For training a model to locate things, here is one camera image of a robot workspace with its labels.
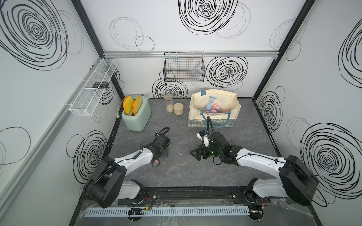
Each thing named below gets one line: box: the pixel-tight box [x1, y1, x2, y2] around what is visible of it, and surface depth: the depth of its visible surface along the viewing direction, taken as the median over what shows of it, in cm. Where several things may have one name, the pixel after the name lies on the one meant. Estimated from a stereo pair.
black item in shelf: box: [92, 81, 110, 89], surface depth 80 cm
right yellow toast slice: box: [132, 96, 142, 116], surface depth 90 cm
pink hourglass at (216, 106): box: [211, 102, 221, 111], surface depth 104 cm
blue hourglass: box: [205, 96, 216, 111], surface depth 103 cm
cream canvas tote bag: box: [188, 89, 242, 129], surface depth 99 cm
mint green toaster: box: [121, 94, 152, 132], surface depth 93 cm
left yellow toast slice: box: [123, 95, 134, 115], surface depth 91 cm
